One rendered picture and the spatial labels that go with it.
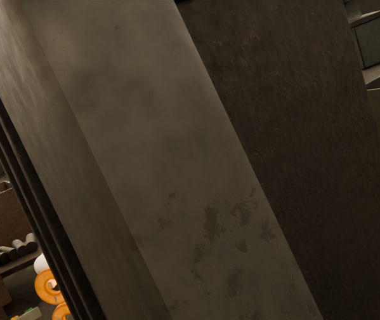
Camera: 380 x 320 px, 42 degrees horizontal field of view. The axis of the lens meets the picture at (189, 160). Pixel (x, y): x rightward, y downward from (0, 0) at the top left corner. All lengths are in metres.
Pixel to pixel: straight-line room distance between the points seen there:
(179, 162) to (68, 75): 0.19
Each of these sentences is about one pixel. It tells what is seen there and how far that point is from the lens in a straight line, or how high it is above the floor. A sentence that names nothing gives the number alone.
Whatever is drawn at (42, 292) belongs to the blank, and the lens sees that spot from 2.13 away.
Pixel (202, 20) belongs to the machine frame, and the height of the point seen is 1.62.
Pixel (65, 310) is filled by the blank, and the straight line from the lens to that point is 2.15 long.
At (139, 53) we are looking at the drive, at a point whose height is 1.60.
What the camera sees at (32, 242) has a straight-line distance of 4.66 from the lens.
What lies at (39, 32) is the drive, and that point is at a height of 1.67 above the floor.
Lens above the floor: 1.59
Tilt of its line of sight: 13 degrees down
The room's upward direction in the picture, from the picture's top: 20 degrees counter-clockwise
